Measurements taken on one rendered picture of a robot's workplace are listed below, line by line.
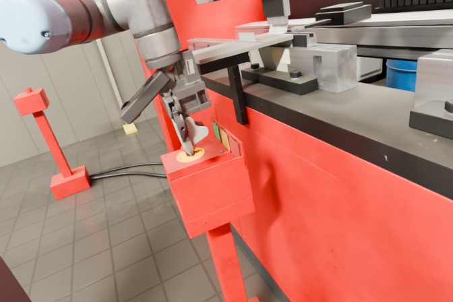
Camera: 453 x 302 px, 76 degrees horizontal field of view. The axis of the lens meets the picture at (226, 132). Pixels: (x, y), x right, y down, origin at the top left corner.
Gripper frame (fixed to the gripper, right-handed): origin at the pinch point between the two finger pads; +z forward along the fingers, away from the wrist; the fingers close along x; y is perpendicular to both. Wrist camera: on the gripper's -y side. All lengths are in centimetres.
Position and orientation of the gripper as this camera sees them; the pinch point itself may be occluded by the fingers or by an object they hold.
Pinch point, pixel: (187, 151)
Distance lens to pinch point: 62.1
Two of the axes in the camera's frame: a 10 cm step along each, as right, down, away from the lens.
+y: 8.9, -3.9, 2.3
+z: 2.7, 8.7, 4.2
